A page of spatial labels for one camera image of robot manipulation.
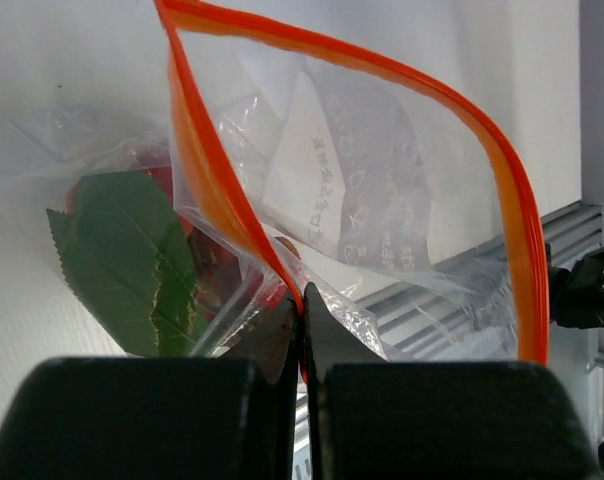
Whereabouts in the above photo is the clear orange zip top bag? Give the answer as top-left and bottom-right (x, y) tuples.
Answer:
(0, 1), (549, 364)

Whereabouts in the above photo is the aluminium mounting rail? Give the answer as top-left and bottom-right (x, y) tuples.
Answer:
(351, 203), (604, 361)

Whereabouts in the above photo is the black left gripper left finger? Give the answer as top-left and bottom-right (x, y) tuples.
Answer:
(0, 297), (299, 479)

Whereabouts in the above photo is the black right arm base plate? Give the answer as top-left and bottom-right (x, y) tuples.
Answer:
(545, 243), (604, 330)

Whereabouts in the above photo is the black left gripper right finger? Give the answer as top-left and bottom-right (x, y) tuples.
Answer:
(303, 285), (601, 479)

